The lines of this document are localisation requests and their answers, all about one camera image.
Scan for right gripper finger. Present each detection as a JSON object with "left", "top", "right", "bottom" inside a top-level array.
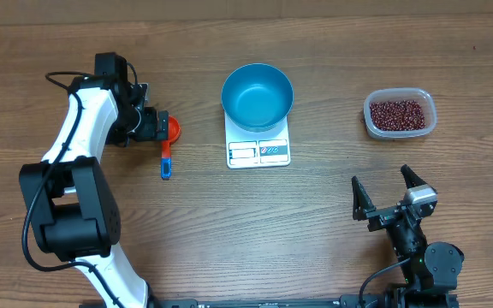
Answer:
[
  {"left": 351, "top": 176, "right": 376, "bottom": 221},
  {"left": 401, "top": 164, "right": 426, "bottom": 189}
]

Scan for orange measuring scoop blue handle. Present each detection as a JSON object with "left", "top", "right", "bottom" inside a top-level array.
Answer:
[{"left": 159, "top": 115, "right": 182, "bottom": 181}]

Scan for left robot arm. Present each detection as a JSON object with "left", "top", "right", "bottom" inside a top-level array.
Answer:
[{"left": 19, "top": 52, "right": 180, "bottom": 307}]

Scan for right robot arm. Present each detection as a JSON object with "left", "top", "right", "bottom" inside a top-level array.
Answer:
[{"left": 351, "top": 164, "right": 465, "bottom": 307}]

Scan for white kitchen scale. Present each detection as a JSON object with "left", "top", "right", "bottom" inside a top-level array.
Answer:
[{"left": 224, "top": 115, "right": 291, "bottom": 169}]

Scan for blue bowl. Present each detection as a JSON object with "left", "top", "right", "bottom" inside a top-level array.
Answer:
[{"left": 221, "top": 63, "right": 294, "bottom": 132}]

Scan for red beans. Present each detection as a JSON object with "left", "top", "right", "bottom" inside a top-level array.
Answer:
[{"left": 369, "top": 100, "right": 425, "bottom": 131}]

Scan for clear plastic container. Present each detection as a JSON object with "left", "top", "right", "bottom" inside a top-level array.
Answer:
[{"left": 363, "top": 87, "right": 437, "bottom": 139}]

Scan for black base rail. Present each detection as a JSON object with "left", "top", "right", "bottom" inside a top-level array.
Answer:
[{"left": 147, "top": 294, "right": 460, "bottom": 308}]

